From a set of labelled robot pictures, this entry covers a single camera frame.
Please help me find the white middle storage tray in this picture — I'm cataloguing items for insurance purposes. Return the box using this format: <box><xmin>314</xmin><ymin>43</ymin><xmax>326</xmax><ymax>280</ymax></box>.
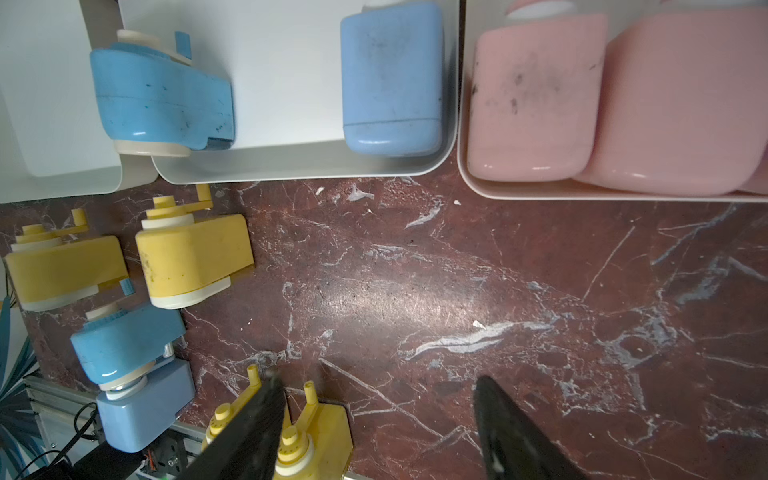
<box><xmin>119</xmin><ymin>1</ymin><xmax>460</xmax><ymax>185</ymax></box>

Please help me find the white storage tray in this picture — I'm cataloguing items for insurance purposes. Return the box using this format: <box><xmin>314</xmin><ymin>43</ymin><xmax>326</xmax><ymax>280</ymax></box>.
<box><xmin>119</xmin><ymin>1</ymin><xmax>460</xmax><ymax>185</ymax></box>
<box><xmin>1</xmin><ymin>0</ymin><xmax>158</xmax><ymax>203</ymax></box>
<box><xmin>459</xmin><ymin>1</ymin><xmax>767</xmax><ymax>200</ymax></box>

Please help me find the yellow pencil sharpener upper middle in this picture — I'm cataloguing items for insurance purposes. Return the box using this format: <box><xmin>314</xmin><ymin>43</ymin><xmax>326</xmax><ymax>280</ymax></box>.
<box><xmin>135</xmin><ymin>184</ymin><xmax>255</xmax><ymax>310</ymax></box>

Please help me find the yellow pencil sharpener lower right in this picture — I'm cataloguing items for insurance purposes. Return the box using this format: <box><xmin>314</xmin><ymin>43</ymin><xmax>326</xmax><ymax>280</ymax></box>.
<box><xmin>273</xmin><ymin>381</ymin><xmax>354</xmax><ymax>480</ymax></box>

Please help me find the blue pencil sharpener bottom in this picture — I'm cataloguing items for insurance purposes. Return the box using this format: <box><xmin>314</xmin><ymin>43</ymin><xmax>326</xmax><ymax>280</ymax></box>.
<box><xmin>96</xmin><ymin>359</ymin><xmax>195</xmax><ymax>453</ymax></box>

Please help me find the yellow pencil sharpener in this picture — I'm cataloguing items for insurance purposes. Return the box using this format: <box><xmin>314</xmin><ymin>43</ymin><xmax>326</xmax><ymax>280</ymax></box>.
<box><xmin>201</xmin><ymin>364</ymin><xmax>290</xmax><ymax>463</ymax></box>
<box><xmin>273</xmin><ymin>381</ymin><xmax>354</xmax><ymax>480</ymax></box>
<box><xmin>4</xmin><ymin>209</ymin><xmax>129</xmax><ymax>312</ymax></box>
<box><xmin>135</xmin><ymin>184</ymin><xmax>255</xmax><ymax>310</ymax></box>

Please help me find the pink pencil sharpener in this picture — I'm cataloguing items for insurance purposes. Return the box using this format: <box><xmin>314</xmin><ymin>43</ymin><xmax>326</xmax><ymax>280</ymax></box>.
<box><xmin>575</xmin><ymin>1</ymin><xmax>767</xmax><ymax>197</ymax></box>
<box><xmin>467</xmin><ymin>1</ymin><xmax>609</xmax><ymax>182</ymax></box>

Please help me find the blue pencil sharpener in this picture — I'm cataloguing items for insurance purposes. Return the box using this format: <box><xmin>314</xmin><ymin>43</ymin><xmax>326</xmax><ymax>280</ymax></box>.
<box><xmin>340</xmin><ymin>1</ymin><xmax>444</xmax><ymax>157</ymax></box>
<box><xmin>96</xmin><ymin>359</ymin><xmax>195</xmax><ymax>453</ymax></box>
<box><xmin>90</xmin><ymin>29</ymin><xmax>235</xmax><ymax>158</ymax></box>
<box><xmin>70</xmin><ymin>280</ymin><xmax>186</xmax><ymax>400</ymax></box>

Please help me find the white left storage tray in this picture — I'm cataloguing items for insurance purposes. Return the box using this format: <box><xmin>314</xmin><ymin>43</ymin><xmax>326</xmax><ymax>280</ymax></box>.
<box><xmin>1</xmin><ymin>0</ymin><xmax>158</xmax><ymax>203</ymax></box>

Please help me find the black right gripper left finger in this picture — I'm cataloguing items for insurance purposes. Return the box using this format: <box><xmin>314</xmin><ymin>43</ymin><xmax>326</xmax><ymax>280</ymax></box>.
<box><xmin>178</xmin><ymin>374</ymin><xmax>286</xmax><ymax>480</ymax></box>

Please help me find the white right storage tray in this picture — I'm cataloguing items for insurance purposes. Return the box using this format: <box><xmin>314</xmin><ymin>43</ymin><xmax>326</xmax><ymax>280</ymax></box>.
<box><xmin>459</xmin><ymin>1</ymin><xmax>767</xmax><ymax>200</ymax></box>

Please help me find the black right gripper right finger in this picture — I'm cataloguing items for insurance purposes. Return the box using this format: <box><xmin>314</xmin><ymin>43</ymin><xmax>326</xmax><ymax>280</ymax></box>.
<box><xmin>473</xmin><ymin>375</ymin><xmax>586</xmax><ymax>480</ymax></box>

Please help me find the yellow pencil sharpener far left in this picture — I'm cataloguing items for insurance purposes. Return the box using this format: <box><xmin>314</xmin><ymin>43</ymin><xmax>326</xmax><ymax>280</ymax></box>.
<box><xmin>4</xmin><ymin>209</ymin><xmax>129</xmax><ymax>312</ymax></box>

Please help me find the yellow pencil sharpener lower left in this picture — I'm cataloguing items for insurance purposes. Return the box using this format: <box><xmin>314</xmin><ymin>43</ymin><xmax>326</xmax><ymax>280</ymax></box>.
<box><xmin>201</xmin><ymin>364</ymin><xmax>290</xmax><ymax>463</ymax></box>

